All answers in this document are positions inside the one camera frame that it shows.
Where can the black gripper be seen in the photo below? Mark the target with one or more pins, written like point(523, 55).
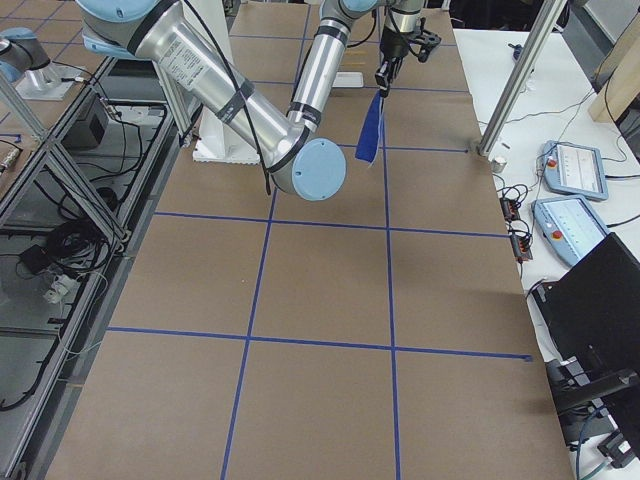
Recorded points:
point(393, 48)

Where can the blue microfibre towel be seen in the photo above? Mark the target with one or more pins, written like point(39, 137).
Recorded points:
point(370, 134)

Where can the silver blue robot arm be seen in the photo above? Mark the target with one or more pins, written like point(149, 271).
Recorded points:
point(291, 156)

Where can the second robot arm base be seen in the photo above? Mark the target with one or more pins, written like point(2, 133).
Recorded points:
point(26, 64)

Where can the white towel rack base tray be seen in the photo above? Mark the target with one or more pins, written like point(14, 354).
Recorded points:
point(349, 80)

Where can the small metal cylinder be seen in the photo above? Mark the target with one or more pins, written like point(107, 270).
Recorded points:
point(498, 164)

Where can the far teach pendant tablet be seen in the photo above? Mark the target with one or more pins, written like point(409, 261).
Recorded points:
point(568, 168)

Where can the teach pendant tablet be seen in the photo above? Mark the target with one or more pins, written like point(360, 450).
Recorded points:
point(568, 168)
point(571, 226)

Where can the near teach pendant tablet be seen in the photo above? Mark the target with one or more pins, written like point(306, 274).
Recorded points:
point(571, 226)

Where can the black monitor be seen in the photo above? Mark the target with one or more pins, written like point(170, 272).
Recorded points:
point(592, 315)

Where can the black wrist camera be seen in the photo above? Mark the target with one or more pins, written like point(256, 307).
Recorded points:
point(426, 41)

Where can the aluminium frame post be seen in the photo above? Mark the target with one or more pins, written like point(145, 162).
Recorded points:
point(537, 37)

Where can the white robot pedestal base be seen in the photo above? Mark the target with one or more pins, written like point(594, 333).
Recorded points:
point(215, 140)

